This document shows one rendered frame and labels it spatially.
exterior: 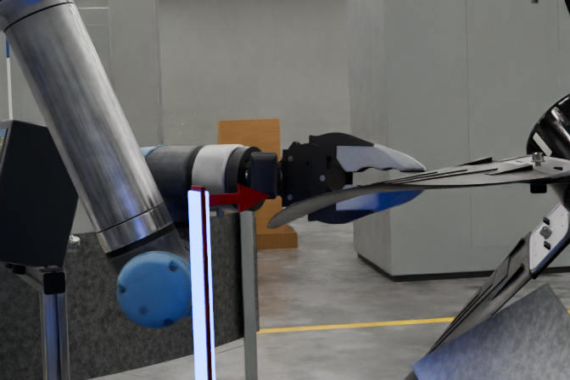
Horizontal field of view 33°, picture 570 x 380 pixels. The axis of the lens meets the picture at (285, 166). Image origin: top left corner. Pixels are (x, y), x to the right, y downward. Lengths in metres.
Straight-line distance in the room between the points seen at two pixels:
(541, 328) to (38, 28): 0.55
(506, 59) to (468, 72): 0.30
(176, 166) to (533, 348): 0.42
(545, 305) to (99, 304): 1.90
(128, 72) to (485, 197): 3.14
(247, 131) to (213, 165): 7.88
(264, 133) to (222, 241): 6.02
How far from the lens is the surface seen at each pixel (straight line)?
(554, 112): 0.99
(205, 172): 1.03
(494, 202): 7.21
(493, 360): 0.91
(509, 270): 1.06
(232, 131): 8.89
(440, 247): 7.13
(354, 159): 0.96
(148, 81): 5.11
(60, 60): 0.95
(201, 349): 0.78
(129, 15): 5.13
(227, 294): 2.98
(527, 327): 0.91
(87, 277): 2.65
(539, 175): 0.88
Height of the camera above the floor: 1.25
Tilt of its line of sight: 3 degrees down
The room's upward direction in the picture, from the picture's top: 2 degrees counter-clockwise
